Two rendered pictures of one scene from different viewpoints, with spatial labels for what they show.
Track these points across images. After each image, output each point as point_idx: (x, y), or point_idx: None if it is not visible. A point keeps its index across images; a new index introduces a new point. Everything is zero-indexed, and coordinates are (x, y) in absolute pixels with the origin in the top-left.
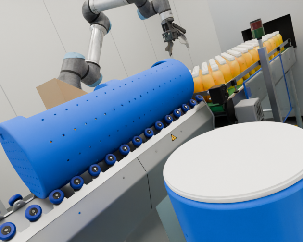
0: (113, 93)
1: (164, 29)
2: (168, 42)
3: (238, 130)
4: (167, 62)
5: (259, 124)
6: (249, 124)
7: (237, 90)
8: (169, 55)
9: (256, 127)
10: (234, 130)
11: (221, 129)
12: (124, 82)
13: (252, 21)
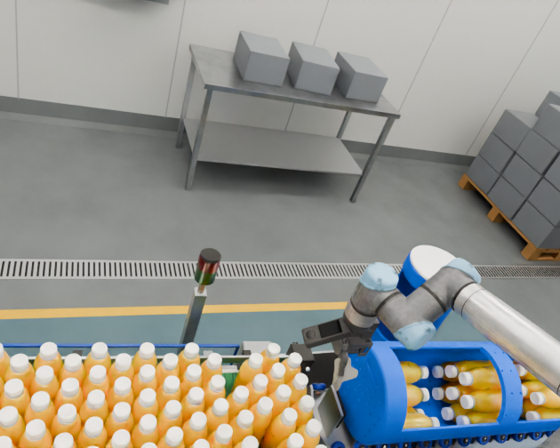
0: (492, 341)
1: (369, 332)
2: (356, 353)
3: (425, 268)
4: (390, 345)
5: (416, 261)
6: (418, 265)
7: (238, 364)
8: (338, 389)
9: (419, 262)
10: (426, 269)
11: (428, 276)
12: (476, 343)
13: (220, 257)
